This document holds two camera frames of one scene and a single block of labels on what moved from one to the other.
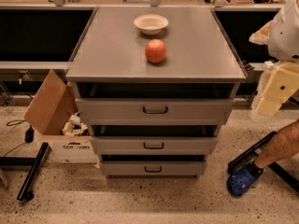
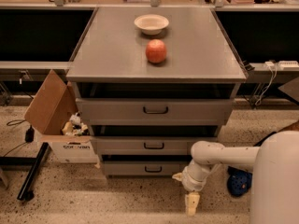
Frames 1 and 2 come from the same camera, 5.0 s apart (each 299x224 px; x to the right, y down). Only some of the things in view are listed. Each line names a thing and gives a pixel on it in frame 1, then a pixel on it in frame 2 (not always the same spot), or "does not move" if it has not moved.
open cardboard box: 54,116 does not move
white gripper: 285,36 -> 191,181
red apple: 155,51 does not move
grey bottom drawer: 154,168 does not move
